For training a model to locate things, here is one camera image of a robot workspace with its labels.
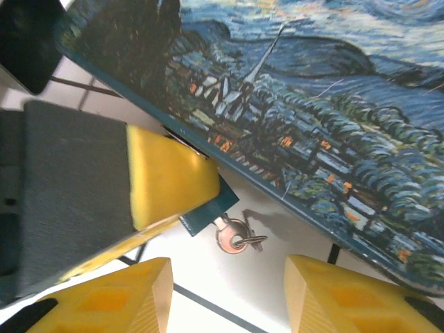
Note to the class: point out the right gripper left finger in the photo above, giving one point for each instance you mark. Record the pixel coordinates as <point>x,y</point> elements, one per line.
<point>114,301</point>

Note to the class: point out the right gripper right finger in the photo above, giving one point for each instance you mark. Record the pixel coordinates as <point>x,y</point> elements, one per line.
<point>347,301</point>

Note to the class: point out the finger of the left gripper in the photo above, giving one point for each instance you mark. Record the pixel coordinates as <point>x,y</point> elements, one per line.
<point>27,41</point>
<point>76,180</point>

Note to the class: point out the starry night tin box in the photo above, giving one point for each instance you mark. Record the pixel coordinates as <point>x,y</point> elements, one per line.
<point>312,104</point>

